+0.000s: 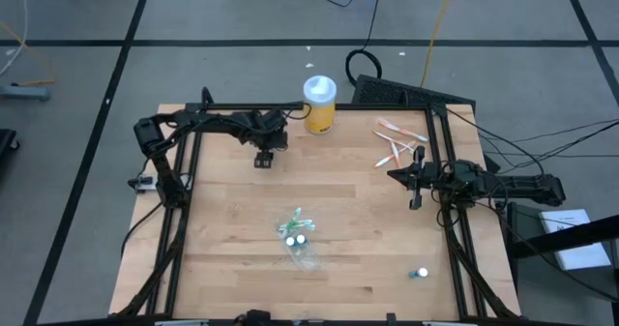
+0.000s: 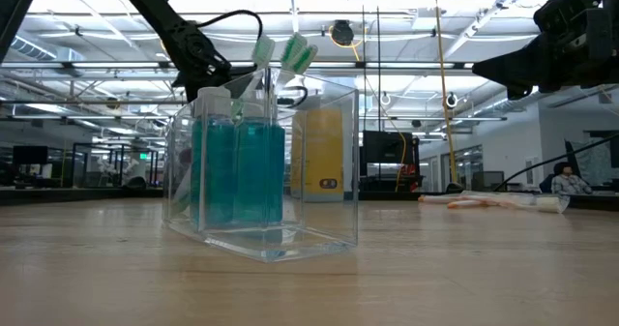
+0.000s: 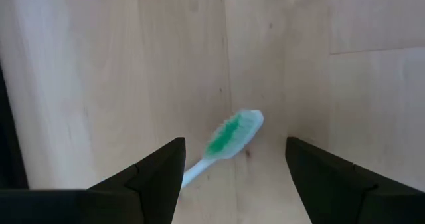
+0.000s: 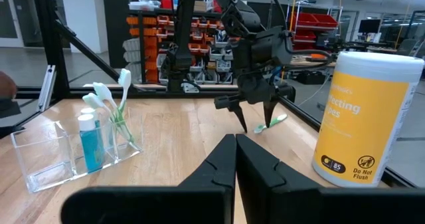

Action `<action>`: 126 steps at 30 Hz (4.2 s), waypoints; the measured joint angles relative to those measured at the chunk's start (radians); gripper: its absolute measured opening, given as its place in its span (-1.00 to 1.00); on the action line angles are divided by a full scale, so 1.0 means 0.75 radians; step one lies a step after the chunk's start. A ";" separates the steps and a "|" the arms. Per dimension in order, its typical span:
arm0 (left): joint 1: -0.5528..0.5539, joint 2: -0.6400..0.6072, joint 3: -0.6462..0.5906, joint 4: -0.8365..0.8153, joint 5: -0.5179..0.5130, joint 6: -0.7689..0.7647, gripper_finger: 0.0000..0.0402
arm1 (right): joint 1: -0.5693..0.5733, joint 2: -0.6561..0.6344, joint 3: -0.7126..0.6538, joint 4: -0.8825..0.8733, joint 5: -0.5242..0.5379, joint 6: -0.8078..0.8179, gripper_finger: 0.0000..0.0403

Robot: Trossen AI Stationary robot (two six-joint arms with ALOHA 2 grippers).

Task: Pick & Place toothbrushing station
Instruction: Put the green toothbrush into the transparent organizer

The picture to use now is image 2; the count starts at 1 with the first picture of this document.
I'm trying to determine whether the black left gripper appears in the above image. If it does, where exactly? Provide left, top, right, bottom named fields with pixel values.
left=220, top=64, right=258, bottom=100

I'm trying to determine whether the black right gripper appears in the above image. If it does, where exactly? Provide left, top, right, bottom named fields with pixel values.
left=472, top=6, right=619, bottom=103

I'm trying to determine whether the teal bottle white cap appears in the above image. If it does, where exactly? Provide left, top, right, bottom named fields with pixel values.
left=189, top=85, right=239, bottom=231
left=233, top=102, right=287, bottom=226

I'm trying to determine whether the orange white toothbrush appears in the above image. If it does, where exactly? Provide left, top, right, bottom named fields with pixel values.
left=417, top=193, right=466, bottom=205
left=458, top=190, right=571, bottom=216
left=446, top=198, right=510, bottom=211

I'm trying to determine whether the black monitor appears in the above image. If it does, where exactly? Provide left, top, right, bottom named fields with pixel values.
left=12, top=145, right=49, bottom=180
left=471, top=170, right=505, bottom=193

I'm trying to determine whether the grey board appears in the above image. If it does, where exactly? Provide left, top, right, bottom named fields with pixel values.
left=564, top=131, right=619, bottom=195

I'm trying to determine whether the person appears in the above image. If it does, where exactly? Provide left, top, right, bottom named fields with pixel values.
left=549, top=161, right=594, bottom=196

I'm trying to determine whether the yellow disinfecting wipes canister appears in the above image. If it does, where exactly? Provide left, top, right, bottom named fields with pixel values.
left=289, top=95, right=346, bottom=204

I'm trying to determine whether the clear acrylic organizer box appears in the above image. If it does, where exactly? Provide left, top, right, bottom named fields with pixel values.
left=162, top=67, right=361, bottom=264

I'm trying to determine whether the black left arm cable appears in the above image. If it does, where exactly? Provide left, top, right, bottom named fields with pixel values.
left=195, top=9, right=265, bottom=71

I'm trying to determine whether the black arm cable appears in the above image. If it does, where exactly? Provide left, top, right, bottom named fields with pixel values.
left=195, top=9, right=265, bottom=71
left=492, top=133, right=619, bottom=193

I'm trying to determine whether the yellow hanging cable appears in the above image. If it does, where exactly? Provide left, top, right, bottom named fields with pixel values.
left=431, top=0, right=459, bottom=186

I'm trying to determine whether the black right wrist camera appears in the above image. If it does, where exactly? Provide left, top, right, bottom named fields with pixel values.
left=532, top=0, right=601, bottom=38

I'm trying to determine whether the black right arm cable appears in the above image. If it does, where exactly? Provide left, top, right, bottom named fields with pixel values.
left=492, top=133, right=619, bottom=193

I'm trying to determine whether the black ceiling cord reel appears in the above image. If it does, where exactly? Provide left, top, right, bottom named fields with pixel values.
left=332, top=19, right=355, bottom=46

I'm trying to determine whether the black hanging cable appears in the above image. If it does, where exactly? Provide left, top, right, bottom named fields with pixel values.
left=374, top=0, right=383, bottom=133

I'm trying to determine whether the black frame workstation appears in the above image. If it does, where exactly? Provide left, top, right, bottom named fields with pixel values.
left=71, top=141, right=162, bottom=190

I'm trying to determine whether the black aluminium table frame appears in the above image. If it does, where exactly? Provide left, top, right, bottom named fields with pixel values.
left=0, top=185, right=619, bottom=212

